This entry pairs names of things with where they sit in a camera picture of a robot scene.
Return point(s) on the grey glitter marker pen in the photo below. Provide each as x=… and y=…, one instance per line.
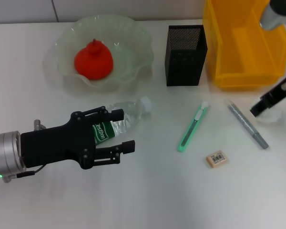
x=248, y=124

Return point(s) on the beige eraser with barcode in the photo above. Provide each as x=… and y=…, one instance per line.
x=217, y=159

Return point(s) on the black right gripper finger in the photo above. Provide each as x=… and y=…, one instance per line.
x=262, y=102

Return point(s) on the green utility knife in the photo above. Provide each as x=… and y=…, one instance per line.
x=193, y=126

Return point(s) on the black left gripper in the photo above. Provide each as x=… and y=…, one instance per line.
x=54, y=145

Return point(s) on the yellow plastic storage bin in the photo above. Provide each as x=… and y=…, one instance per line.
x=243, y=47

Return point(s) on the red-orange toy fruit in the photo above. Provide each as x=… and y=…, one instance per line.
x=94, y=62

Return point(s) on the black mesh pen holder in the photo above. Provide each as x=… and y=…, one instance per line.
x=186, y=66

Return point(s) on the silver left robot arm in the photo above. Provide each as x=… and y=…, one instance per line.
x=7, y=152

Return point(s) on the clear water bottle green label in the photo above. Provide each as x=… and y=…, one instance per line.
x=133, y=109

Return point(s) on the pale green glass fruit plate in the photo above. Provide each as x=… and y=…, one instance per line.
x=128, y=47

